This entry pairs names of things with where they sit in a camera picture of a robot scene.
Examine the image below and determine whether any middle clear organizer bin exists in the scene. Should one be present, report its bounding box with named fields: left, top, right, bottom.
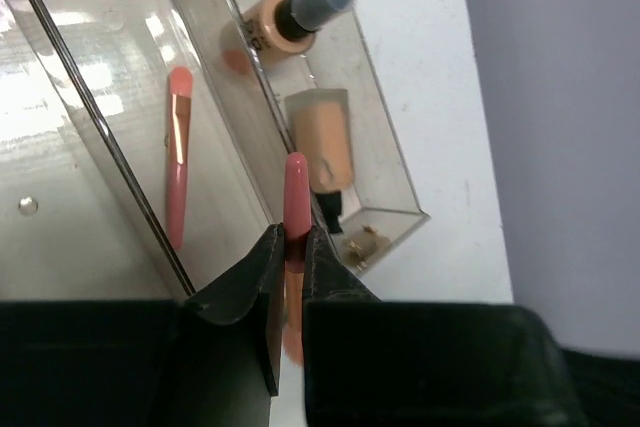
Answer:
left=43, top=0, right=281, bottom=299

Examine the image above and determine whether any orange makeup brush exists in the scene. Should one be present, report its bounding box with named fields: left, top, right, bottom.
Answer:
left=166, top=66, right=193, bottom=250

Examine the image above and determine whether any left clear organizer bin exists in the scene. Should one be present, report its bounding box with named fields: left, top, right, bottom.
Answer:
left=1, top=0, right=184, bottom=301

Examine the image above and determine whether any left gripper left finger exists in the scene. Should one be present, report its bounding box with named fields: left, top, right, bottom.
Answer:
left=184, top=224, right=285, bottom=396

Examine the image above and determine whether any beige concealer tube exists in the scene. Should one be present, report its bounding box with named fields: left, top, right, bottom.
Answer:
left=284, top=88, right=354, bottom=234

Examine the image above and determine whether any pink makeup brush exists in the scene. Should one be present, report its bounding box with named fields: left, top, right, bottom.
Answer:
left=282, top=152, right=312, bottom=366

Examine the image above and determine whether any right clear organizer bin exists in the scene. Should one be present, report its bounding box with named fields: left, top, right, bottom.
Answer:
left=211, top=0, right=426, bottom=275

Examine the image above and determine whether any clear organizer bin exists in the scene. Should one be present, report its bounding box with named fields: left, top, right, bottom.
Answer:
left=43, top=0, right=281, bottom=299
left=211, top=0, right=426, bottom=275
left=1, top=0, right=184, bottom=301

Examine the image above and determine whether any foundation bottle with pump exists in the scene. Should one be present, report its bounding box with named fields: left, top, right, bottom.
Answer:
left=242, top=0, right=355, bottom=67

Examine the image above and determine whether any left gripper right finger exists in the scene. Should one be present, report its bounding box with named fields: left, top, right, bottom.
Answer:
left=302, top=226, right=379, bottom=422

